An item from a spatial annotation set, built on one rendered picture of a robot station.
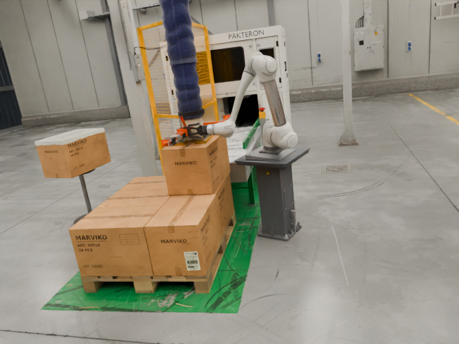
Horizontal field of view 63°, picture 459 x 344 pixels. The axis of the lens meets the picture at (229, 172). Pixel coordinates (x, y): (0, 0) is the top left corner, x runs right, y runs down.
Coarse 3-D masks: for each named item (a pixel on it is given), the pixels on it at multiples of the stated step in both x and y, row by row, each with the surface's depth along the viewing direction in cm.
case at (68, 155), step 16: (96, 128) 424; (48, 144) 381; (64, 144) 374; (80, 144) 393; (96, 144) 414; (48, 160) 389; (64, 160) 380; (80, 160) 393; (96, 160) 414; (48, 176) 397; (64, 176) 387
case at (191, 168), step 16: (192, 144) 315; (208, 144) 307; (224, 144) 346; (176, 160) 307; (192, 160) 304; (208, 160) 302; (224, 160) 344; (176, 176) 312; (192, 176) 308; (208, 176) 304; (224, 176) 342; (176, 192) 317; (192, 192) 313; (208, 192) 309
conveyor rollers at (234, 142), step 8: (240, 128) 575; (248, 128) 572; (232, 136) 526; (240, 136) 522; (232, 144) 481; (240, 144) 471; (248, 144) 468; (232, 152) 437; (240, 152) 435; (232, 160) 402
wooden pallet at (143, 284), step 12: (228, 228) 364; (228, 240) 342; (216, 252) 297; (216, 264) 303; (84, 276) 286; (96, 276) 284; (108, 276) 281; (120, 276) 279; (132, 276) 277; (144, 276) 275; (156, 276) 273; (168, 276) 275; (180, 276) 270; (192, 276) 268; (204, 276) 266; (84, 288) 289; (96, 288) 289; (144, 288) 279; (204, 288) 269
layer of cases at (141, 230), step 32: (128, 192) 340; (160, 192) 329; (224, 192) 339; (96, 224) 278; (128, 224) 270; (160, 224) 263; (192, 224) 256; (224, 224) 331; (96, 256) 278; (128, 256) 272; (160, 256) 268; (192, 256) 263
